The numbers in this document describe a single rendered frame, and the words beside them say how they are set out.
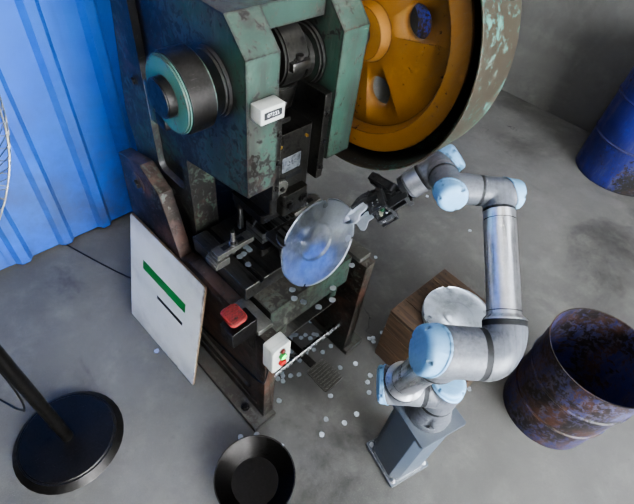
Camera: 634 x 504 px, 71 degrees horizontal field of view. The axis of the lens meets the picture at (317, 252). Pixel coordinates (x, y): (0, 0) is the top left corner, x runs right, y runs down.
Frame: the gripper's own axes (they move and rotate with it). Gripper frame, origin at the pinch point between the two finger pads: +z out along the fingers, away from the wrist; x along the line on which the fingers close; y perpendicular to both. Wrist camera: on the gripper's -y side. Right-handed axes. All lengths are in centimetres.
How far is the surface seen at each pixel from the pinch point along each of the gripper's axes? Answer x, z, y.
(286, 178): -15.2, 9.1, -13.1
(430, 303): 75, 9, -11
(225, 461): 38, 93, 36
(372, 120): 1.7, -16.1, -36.8
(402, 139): 4.7, -22.3, -22.8
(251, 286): -0.9, 38.6, 3.3
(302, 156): -15.7, 2.0, -16.8
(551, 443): 133, -2, 39
